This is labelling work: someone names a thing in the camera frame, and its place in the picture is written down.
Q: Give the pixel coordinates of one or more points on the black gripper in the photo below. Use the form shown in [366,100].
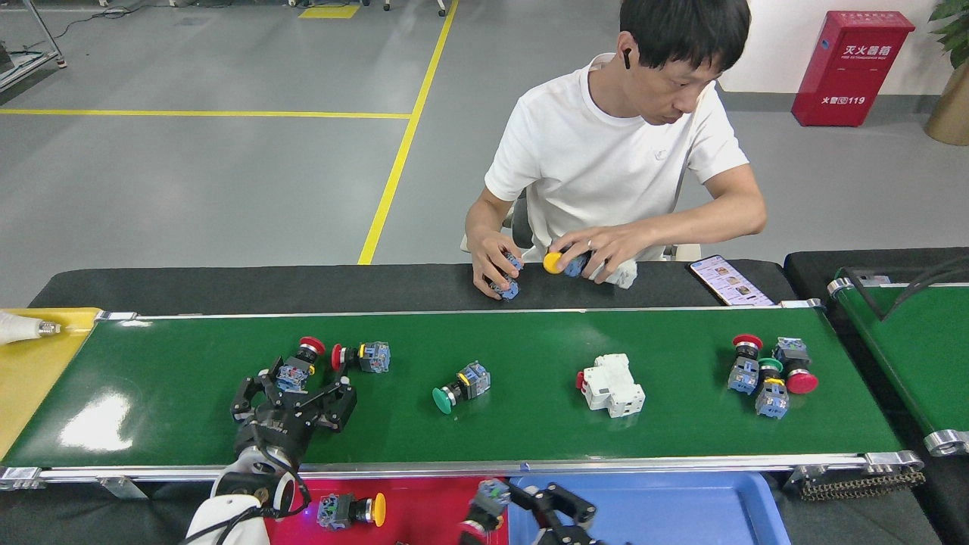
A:
[564,539]
[276,437]

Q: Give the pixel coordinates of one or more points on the metal cart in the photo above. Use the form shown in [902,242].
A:
[19,72]

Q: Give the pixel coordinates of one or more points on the green conveyor belt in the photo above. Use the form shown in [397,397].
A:
[923,348]
[530,424]

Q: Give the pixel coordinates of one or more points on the person's left forearm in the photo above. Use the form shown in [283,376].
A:
[704,223]

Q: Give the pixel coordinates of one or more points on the blue plastic bin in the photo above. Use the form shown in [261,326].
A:
[681,511]

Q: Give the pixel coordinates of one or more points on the person's right forearm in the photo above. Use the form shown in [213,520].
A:
[484,223]

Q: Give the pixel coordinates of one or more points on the smartphone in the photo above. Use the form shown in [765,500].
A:
[728,280]

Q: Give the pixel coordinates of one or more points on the grey office chair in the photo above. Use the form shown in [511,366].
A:
[521,231]

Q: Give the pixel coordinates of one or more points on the white light bulb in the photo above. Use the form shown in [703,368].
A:
[19,328]

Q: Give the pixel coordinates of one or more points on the person's left hand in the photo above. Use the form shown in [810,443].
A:
[613,242]

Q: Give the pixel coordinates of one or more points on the person's right hand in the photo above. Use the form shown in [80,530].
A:
[488,261]

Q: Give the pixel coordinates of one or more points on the red fire extinguisher box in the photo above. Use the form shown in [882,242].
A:
[852,72]

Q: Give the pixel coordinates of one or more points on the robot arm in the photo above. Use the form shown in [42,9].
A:
[227,522]

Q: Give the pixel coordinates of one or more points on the potted plant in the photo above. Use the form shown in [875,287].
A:
[950,110]

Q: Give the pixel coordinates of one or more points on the red plastic bin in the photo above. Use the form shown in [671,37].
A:
[424,515]

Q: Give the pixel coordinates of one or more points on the person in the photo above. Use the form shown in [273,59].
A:
[606,151]

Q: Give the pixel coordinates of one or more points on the yellow tray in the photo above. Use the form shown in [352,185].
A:
[30,378]

